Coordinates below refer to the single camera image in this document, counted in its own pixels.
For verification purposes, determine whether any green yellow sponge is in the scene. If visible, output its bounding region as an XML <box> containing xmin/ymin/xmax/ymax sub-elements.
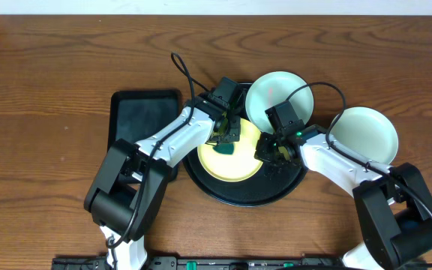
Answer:
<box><xmin>213</xmin><ymin>142</ymin><xmax>235</xmax><ymax>155</ymax></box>

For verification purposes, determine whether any yellow plate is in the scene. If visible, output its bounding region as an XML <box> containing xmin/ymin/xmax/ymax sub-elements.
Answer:
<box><xmin>197</xmin><ymin>118</ymin><xmax>263</xmax><ymax>182</ymax></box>

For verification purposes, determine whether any light blue plate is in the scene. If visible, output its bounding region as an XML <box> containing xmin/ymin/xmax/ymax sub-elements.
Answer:
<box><xmin>331</xmin><ymin>106</ymin><xmax>399</xmax><ymax>164</ymax></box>
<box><xmin>245</xmin><ymin>71</ymin><xmax>314</xmax><ymax>134</ymax></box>

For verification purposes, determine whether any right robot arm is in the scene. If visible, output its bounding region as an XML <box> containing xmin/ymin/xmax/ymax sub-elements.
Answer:
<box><xmin>255</xmin><ymin>125</ymin><xmax>432</xmax><ymax>269</ymax></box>

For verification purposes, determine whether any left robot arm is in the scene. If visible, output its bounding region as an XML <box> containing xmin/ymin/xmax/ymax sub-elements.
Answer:
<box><xmin>83</xmin><ymin>97</ymin><xmax>234</xmax><ymax>269</ymax></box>

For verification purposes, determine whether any round black tray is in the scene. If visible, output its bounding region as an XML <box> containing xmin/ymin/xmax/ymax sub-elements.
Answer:
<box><xmin>181</xmin><ymin>82</ymin><xmax>309</xmax><ymax>208</ymax></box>

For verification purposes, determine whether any rectangular black tray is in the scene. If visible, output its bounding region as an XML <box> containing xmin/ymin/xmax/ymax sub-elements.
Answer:
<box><xmin>106</xmin><ymin>88</ymin><xmax>182</xmax><ymax>184</ymax></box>

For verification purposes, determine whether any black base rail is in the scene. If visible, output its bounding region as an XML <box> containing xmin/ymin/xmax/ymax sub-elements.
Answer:
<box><xmin>51</xmin><ymin>256</ymin><xmax>347</xmax><ymax>270</ymax></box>

